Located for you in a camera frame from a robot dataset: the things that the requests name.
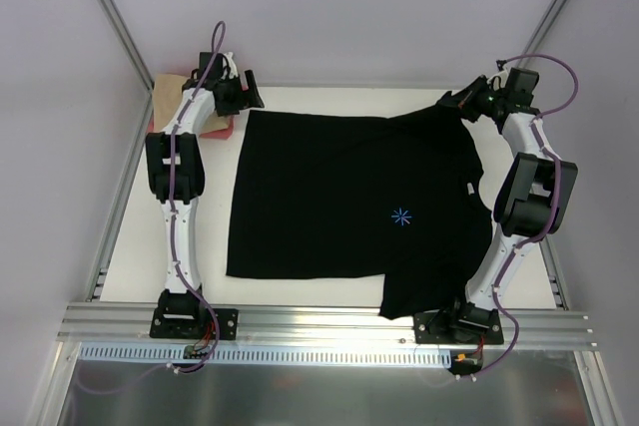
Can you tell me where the black t shirt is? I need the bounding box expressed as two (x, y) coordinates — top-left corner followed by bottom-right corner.
(226, 106), (493, 319)

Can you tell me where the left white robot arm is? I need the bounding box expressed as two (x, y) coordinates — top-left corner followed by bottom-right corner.
(145, 52), (264, 338)

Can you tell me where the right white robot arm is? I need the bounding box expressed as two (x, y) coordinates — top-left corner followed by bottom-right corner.
(435, 62), (578, 344)

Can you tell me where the red folded t shirt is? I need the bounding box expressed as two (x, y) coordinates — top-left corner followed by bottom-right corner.
(148, 64), (236, 142)

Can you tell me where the beige folded t shirt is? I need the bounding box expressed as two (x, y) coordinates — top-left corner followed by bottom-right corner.
(152, 72), (239, 136)

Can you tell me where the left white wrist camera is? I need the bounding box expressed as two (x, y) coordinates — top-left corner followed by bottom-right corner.
(220, 52), (239, 80)

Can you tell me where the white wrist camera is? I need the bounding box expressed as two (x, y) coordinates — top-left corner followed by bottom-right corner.
(220, 52), (239, 80)
(487, 60), (509, 91)

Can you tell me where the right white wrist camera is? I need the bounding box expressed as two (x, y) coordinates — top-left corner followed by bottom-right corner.
(487, 60), (509, 91)

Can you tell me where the right aluminium frame post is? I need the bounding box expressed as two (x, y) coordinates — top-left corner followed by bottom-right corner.
(495, 0), (574, 85)

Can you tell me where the aluminium frame post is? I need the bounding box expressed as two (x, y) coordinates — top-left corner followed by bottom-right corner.
(495, 0), (574, 85)
(97, 0), (154, 92)

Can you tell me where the left aluminium frame post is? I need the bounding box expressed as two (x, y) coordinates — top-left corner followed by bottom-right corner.
(97, 0), (154, 92)

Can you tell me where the left side aluminium rail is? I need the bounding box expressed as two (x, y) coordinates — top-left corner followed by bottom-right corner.
(83, 93), (153, 302)

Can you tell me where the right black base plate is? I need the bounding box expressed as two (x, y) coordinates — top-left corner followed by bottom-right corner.
(412, 310), (504, 345)

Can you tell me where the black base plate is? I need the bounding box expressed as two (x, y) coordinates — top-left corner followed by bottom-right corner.
(149, 303), (239, 340)
(412, 310), (504, 345)

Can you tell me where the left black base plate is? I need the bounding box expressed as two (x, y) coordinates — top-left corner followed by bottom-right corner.
(149, 303), (239, 340)

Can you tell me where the front aluminium rail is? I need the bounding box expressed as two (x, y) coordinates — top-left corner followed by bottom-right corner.
(57, 301), (599, 351)

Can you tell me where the white slotted cable duct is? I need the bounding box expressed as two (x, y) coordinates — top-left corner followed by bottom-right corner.
(79, 342), (451, 369)

